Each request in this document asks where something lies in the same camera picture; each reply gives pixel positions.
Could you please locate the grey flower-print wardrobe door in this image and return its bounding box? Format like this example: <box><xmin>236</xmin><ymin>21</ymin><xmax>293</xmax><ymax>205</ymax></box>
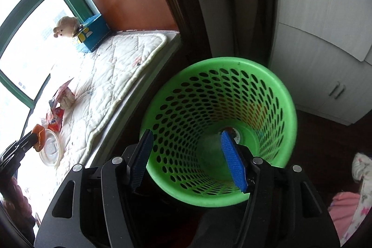
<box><xmin>186</xmin><ymin>0</ymin><xmax>272</xmax><ymax>63</ymax></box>

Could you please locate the person's left hand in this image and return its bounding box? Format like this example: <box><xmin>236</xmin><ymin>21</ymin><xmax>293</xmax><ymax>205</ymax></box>
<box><xmin>1</xmin><ymin>177</ymin><xmax>32</xmax><ymax>216</ymax></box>

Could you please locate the red snack wrapper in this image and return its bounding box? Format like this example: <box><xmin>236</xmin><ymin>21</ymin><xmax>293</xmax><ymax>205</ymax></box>
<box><xmin>43</xmin><ymin>107</ymin><xmax>65</xmax><ymax>132</ymax></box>

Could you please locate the white quilted mattress pad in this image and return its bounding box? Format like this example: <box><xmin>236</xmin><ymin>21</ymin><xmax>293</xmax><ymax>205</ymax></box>
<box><xmin>17</xmin><ymin>31</ymin><xmax>169</xmax><ymax>219</ymax></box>

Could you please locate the crumpled white tissue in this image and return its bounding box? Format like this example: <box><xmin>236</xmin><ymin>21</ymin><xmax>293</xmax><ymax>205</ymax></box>
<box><xmin>60</xmin><ymin>89</ymin><xmax>75</xmax><ymax>110</ymax></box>

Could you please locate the pink and white wrapper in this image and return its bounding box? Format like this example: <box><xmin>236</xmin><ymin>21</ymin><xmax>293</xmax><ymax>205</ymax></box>
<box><xmin>49</xmin><ymin>78</ymin><xmax>74</xmax><ymax>105</ymax></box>

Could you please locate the person's pink floral clothing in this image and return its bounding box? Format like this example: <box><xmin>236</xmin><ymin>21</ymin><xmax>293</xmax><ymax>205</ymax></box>
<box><xmin>328</xmin><ymin>152</ymin><xmax>372</xmax><ymax>245</ymax></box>

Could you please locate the beige plush toy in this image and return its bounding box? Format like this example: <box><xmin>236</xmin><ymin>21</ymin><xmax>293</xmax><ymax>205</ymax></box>
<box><xmin>53</xmin><ymin>16</ymin><xmax>80</xmax><ymax>39</ymax></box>

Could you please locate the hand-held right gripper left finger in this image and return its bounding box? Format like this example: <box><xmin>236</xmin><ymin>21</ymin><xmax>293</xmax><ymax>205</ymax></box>
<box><xmin>34</xmin><ymin>129</ymin><xmax>154</xmax><ymax>248</ymax></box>

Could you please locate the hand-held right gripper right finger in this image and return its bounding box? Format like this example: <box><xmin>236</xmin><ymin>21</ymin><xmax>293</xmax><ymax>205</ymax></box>
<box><xmin>220</xmin><ymin>130</ymin><xmax>340</xmax><ymax>248</ymax></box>

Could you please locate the light grey wardrobe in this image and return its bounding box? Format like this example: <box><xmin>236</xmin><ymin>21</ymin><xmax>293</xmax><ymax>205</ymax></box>
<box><xmin>269</xmin><ymin>0</ymin><xmax>372</xmax><ymax>125</ymax></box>

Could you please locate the green perforated plastic basket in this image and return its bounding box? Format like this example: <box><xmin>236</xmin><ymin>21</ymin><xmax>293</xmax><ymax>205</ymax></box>
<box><xmin>139</xmin><ymin>58</ymin><xmax>298</xmax><ymax>208</ymax></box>

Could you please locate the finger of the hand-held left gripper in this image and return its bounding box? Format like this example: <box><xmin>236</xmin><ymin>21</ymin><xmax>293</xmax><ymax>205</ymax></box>
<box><xmin>4</xmin><ymin>132</ymin><xmax>40</xmax><ymax>156</ymax></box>

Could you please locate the blue dotted tissue box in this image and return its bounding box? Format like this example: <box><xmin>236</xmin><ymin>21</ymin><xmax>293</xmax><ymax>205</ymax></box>
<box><xmin>73</xmin><ymin>14</ymin><xmax>112</xmax><ymax>52</ymax></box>

